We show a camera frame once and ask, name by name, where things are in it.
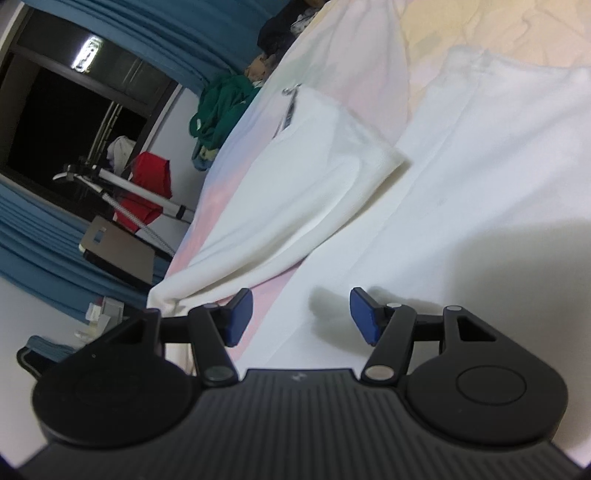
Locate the white dressing table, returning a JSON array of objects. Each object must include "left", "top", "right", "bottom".
[{"left": 74, "top": 297, "right": 124, "bottom": 344}]

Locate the grey tower heater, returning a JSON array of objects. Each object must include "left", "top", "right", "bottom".
[{"left": 79, "top": 216, "right": 172, "bottom": 293}]

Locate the blue curtain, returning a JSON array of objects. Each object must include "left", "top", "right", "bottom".
[
  {"left": 1, "top": 182, "right": 147, "bottom": 322},
  {"left": 27, "top": 0, "right": 287, "bottom": 94}
]

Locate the red garment on stand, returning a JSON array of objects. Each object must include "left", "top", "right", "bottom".
[{"left": 117, "top": 152, "right": 172, "bottom": 225}]

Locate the white knit jacket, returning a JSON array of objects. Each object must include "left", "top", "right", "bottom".
[{"left": 148, "top": 47, "right": 590, "bottom": 464}]

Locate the right blue curtain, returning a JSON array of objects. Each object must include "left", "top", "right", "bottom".
[{"left": 27, "top": 0, "right": 287, "bottom": 94}]

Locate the dark window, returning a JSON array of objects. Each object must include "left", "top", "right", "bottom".
[{"left": 1, "top": 9, "right": 177, "bottom": 220}]

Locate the garment steamer stand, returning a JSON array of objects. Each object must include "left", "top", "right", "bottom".
[{"left": 51, "top": 161, "right": 195, "bottom": 257}]

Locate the wavy blue-framed mirror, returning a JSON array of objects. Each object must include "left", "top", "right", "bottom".
[{"left": 16, "top": 335, "right": 77, "bottom": 380}]

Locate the black clothes pile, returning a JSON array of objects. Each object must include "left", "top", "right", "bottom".
[{"left": 257, "top": 0, "right": 325, "bottom": 58}]

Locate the left blue curtain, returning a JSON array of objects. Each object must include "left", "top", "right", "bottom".
[{"left": 1, "top": 182, "right": 147, "bottom": 322}]

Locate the green garment pile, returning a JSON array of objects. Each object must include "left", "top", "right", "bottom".
[{"left": 188, "top": 74, "right": 260, "bottom": 150}]

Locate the pastel tie-dye bed sheet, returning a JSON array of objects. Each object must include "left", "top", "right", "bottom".
[{"left": 164, "top": 0, "right": 591, "bottom": 375}]

